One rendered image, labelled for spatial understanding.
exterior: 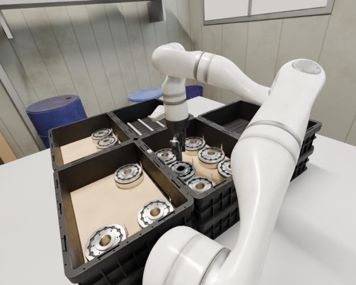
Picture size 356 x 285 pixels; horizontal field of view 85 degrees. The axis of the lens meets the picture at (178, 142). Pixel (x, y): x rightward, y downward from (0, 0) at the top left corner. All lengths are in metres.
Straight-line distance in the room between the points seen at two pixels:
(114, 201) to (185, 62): 0.48
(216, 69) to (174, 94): 0.14
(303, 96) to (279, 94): 0.04
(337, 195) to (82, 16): 2.66
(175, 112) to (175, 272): 0.44
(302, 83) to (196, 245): 0.34
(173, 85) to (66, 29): 2.21
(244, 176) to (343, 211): 0.65
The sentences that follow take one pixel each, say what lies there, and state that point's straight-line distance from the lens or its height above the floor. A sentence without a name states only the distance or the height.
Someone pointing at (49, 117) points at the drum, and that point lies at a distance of 2.15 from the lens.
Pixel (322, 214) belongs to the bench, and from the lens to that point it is 0.86.
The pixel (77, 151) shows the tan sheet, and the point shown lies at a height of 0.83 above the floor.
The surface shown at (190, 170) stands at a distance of 0.69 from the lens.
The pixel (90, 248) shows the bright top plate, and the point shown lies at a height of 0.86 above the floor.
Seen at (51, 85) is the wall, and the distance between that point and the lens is 2.70.
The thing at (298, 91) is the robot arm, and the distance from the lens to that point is 0.41.
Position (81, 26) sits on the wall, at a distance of 2.71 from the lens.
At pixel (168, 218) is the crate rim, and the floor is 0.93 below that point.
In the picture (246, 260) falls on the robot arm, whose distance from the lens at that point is 0.22.
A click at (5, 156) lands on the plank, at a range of 2.53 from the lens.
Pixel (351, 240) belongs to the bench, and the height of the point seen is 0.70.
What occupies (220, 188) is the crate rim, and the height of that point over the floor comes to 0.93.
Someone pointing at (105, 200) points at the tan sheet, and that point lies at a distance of 0.71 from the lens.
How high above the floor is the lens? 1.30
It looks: 32 degrees down
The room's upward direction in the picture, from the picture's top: 7 degrees counter-clockwise
